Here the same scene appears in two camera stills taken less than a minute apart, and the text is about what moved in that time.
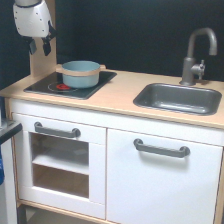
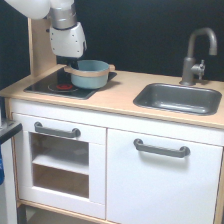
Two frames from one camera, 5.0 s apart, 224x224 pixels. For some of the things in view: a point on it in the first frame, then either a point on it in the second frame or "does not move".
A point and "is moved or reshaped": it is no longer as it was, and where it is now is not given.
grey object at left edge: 8,211 does not move
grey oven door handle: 74,133 does not move
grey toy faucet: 189,68 does not move
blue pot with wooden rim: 80,74 is moved or reshaped
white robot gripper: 33,21 to 68,45
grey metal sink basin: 179,98 does not move
